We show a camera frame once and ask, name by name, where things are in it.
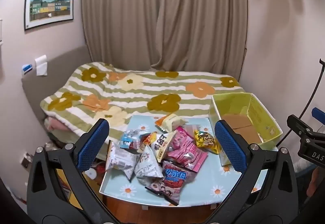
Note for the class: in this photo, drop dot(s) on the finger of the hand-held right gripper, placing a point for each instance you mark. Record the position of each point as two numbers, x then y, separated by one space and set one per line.
319 114
299 126

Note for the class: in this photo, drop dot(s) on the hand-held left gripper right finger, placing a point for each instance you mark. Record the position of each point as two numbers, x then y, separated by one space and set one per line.
229 148

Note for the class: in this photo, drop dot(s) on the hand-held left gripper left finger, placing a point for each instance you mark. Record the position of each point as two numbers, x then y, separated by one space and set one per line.
94 145

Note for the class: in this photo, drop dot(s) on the yellow-green cardboard box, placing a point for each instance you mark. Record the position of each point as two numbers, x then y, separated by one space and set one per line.
243 122

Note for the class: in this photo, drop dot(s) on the white-grey snack packet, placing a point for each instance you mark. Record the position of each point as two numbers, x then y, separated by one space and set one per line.
119 160

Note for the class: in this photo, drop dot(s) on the blue and white snack packet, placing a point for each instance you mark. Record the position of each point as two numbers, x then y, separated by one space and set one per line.
132 139

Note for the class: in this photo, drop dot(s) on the large pink striped snack packet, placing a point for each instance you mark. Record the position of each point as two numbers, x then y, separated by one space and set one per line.
186 156

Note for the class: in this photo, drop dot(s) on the orange-red snack packet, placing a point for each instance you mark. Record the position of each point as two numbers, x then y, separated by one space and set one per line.
150 138

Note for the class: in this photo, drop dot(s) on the white triangular snack packet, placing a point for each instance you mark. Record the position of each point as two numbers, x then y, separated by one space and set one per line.
147 167

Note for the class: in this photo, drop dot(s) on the red snack packet blue label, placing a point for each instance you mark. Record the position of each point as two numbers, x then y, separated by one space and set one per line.
174 179

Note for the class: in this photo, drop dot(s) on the cream snack packet black letters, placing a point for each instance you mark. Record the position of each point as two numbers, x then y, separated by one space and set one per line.
163 146

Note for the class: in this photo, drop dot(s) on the yellow chocolate snack packet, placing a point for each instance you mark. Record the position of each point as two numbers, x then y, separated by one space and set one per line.
206 140

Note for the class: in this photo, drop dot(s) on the daisy print table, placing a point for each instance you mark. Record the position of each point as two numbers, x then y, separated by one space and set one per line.
218 183

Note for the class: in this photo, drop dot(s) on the pink folded cloth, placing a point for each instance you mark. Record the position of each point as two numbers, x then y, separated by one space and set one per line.
54 125

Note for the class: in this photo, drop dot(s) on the small pink candy packet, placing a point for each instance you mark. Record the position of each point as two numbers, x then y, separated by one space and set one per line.
181 134

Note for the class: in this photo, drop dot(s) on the cream and orange snack packet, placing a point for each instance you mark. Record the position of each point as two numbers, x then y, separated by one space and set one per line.
169 123

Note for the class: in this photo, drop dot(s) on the floral striped blanket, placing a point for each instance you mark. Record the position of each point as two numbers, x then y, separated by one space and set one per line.
132 92

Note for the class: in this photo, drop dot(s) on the grey bed headboard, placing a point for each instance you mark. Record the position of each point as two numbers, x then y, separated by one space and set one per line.
58 69

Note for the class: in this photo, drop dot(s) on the white tissue roll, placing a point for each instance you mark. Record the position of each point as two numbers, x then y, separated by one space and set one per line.
41 64

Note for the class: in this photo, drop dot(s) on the small blue and white holder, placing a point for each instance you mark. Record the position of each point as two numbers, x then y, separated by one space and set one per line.
27 68

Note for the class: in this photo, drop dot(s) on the beige curtain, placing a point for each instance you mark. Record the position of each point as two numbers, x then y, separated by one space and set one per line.
165 16

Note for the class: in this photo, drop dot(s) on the framed houses picture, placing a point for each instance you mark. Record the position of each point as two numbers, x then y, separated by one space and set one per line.
49 4

